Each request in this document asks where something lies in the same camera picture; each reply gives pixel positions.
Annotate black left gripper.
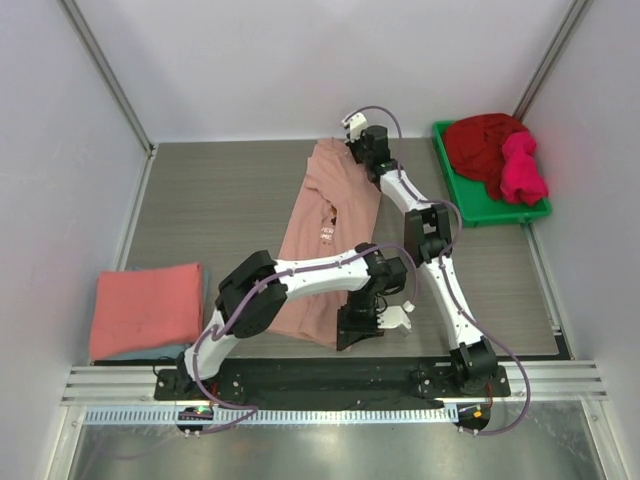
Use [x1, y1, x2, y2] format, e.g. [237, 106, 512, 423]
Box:
[337, 291, 385, 352]

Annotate pink printed t shirt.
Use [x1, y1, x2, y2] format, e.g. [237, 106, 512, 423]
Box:
[268, 138, 381, 348]

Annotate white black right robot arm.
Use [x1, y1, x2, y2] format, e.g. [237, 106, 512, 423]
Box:
[342, 114, 498, 396]

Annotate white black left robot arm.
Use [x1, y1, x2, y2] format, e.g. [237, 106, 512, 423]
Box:
[176, 243, 415, 400]

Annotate dark red t shirt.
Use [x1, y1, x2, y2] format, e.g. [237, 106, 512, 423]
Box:
[442, 113, 528, 200]

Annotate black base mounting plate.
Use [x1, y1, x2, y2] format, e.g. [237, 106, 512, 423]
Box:
[154, 357, 511, 409]

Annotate green plastic bin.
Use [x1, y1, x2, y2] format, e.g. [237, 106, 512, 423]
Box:
[432, 120, 552, 228]

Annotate magenta t shirt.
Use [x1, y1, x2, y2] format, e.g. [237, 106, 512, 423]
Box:
[500, 131, 549, 207]

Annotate folded salmon t shirt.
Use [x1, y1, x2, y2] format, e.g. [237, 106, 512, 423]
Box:
[89, 263, 204, 361]

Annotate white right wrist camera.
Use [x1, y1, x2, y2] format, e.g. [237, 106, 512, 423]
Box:
[341, 112, 368, 143]

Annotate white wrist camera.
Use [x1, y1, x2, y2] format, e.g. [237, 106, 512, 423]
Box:
[377, 301, 415, 335]
[341, 112, 368, 143]

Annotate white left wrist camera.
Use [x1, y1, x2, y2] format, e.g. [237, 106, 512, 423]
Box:
[377, 301, 415, 335]

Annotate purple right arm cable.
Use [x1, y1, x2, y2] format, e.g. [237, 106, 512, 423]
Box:
[342, 105, 531, 438]

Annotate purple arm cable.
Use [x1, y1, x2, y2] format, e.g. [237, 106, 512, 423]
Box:
[192, 243, 420, 434]
[342, 105, 531, 438]

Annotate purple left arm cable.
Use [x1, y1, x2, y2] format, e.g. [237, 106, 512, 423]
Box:
[192, 243, 420, 434]

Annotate white slotted cable duct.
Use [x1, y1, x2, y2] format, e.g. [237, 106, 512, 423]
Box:
[84, 404, 458, 427]

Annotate aluminium front frame rail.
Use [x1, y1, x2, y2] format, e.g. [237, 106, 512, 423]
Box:
[61, 361, 608, 406]

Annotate right aluminium corner post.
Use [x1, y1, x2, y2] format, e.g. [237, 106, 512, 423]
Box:
[513, 0, 594, 121]

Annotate aluminium corner post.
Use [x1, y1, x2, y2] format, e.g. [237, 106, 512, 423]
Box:
[513, 0, 594, 121]
[55, 0, 155, 157]

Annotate left aluminium corner post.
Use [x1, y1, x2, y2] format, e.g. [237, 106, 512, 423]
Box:
[55, 0, 155, 157]

